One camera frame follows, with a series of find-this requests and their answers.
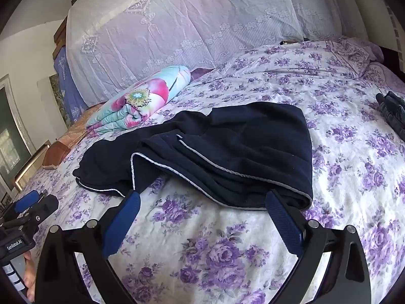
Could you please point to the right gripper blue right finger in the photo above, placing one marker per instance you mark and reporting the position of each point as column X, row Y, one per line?
column 288, row 221

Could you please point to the orange brown blanket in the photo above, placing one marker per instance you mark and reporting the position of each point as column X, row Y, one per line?
column 59, row 150

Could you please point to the purple floral bedspread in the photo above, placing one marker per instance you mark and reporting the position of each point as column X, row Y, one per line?
column 185, row 248

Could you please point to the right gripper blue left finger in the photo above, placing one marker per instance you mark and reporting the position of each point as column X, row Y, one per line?
column 116, row 222

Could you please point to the purple floral pillow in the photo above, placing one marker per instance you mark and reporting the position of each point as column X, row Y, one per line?
column 370, row 63

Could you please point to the white lace covered bedding pile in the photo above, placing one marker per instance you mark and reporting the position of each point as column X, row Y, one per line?
column 112, row 44

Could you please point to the folded dark jeans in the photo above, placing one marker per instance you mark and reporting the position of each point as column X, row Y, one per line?
column 392, row 108

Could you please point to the folded colourful floral quilt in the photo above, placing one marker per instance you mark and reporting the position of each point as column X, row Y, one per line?
column 139, row 101

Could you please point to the blue patterned fabric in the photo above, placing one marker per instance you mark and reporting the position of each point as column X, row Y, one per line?
column 72, row 100

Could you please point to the person's left hand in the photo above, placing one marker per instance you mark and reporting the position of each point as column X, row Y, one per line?
column 29, row 276

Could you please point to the blue finger of the left gripper seen afar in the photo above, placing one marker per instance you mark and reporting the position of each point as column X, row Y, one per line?
column 26, row 201

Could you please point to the navy blue pants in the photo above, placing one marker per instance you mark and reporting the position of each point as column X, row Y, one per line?
column 234, row 155

